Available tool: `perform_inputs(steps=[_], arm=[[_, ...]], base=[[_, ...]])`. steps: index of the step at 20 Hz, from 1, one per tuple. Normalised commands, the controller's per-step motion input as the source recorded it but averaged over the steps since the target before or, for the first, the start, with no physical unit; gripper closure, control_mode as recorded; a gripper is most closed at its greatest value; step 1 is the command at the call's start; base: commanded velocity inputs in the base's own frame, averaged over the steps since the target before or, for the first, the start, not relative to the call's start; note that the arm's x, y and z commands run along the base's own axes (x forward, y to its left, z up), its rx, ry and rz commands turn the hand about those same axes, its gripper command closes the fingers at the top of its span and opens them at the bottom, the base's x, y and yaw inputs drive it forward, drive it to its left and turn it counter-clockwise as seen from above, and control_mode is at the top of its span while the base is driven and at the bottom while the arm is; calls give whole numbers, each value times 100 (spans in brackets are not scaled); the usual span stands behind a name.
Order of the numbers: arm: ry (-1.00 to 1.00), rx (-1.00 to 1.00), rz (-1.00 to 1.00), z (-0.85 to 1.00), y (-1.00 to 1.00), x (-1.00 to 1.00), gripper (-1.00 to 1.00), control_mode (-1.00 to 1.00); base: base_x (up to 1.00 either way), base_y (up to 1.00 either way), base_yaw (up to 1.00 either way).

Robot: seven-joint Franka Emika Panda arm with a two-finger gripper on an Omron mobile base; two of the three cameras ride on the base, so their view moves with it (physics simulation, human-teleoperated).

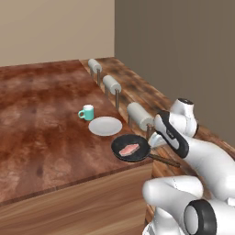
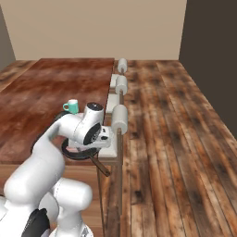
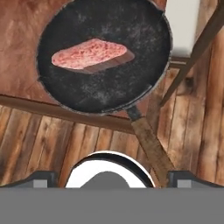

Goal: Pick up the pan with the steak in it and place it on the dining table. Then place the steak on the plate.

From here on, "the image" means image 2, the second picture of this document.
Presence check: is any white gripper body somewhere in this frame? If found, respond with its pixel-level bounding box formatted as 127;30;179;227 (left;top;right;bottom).
68;138;111;152

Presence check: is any brown steak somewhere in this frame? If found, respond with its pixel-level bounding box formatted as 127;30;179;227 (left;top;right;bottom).
72;146;94;154

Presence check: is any brown wooden dining table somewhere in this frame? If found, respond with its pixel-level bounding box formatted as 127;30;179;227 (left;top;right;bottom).
0;57;116;237

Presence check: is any teal mug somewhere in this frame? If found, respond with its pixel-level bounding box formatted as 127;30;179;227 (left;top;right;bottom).
62;98;80;116

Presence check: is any black pan with brown handle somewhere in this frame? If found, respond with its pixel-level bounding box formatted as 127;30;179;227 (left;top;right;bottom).
60;138;112;178

